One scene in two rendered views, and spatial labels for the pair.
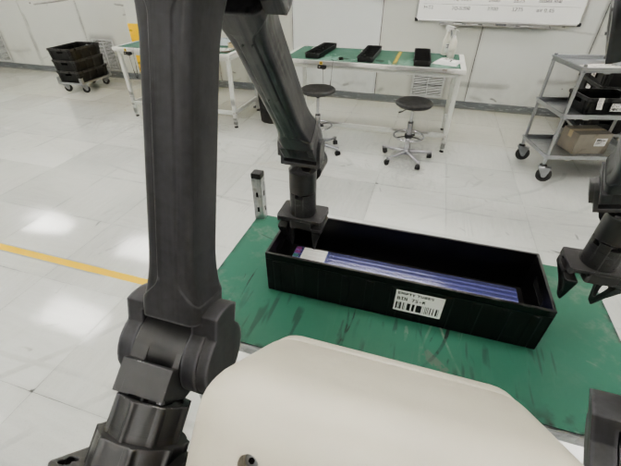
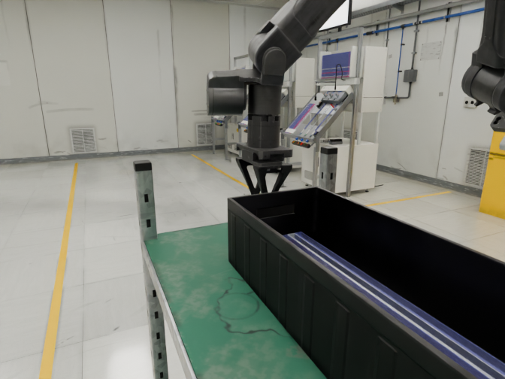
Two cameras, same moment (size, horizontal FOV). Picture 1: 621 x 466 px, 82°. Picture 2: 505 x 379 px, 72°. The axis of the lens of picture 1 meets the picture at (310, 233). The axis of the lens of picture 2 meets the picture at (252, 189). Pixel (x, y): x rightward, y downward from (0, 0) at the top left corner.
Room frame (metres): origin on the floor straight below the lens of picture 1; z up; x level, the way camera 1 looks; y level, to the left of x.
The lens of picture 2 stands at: (0.91, -0.08, 1.22)
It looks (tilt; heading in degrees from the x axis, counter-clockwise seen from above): 16 degrees down; 228
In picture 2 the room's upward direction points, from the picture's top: straight up
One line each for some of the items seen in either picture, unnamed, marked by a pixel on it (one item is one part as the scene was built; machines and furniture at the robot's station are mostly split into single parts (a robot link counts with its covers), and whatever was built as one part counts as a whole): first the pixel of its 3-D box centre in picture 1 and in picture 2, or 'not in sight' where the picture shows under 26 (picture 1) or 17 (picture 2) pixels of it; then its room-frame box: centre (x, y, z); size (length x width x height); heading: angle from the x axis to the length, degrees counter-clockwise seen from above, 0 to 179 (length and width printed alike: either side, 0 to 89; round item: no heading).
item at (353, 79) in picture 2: not in sight; (340, 115); (-2.86, -2.64, 0.95); 1.36 x 0.82 x 1.90; 163
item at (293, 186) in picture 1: (303, 177); not in sight; (0.66, 0.01, 1.21); 0.07 x 0.06 x 0.07; 164
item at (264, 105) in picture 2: (620, 225); (261, 99); (0.49, -0.53, 1.21); 0.07 x 0.06 x 0.07; 149
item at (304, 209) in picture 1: (303, 203); not in sight; (0.66, 0.02, 1.15); 0.10 x 0.07 x 0.07; 73
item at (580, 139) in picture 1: (584, 139); not in sight; (3.08, -2.46, 0.30); 0.30 x 0.23 x 0.18; 91
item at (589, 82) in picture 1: (600, 102); not in sight; (3.92, -3.12, 0.38); 0.65 x 0.46 x 0.75; 166
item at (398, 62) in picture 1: (369, 95); not in sight; (4.05, -0.65, 0.40); 1.80 x 0.75 x 0.81; 73
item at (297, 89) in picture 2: not in sight; (282, 110); (-3.28, -4.03, 0.95); 1.37 x 0.82 x 1.90; 163
